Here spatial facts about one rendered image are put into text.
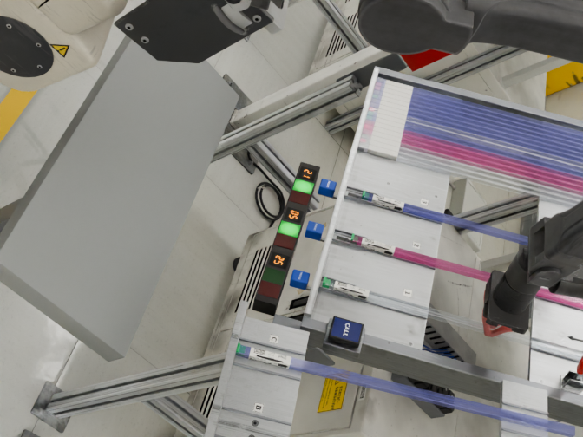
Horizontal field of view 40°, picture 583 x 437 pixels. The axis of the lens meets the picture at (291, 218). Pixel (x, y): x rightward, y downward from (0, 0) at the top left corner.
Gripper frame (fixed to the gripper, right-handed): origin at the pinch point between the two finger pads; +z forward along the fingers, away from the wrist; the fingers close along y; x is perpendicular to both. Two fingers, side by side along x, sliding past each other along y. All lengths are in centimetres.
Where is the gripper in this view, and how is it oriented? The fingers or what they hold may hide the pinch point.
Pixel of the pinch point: (490, 329)
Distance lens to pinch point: 138.8
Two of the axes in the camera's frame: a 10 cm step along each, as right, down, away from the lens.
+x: -9.6, -2.8, 0.3
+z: -1.5, 6.3, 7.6
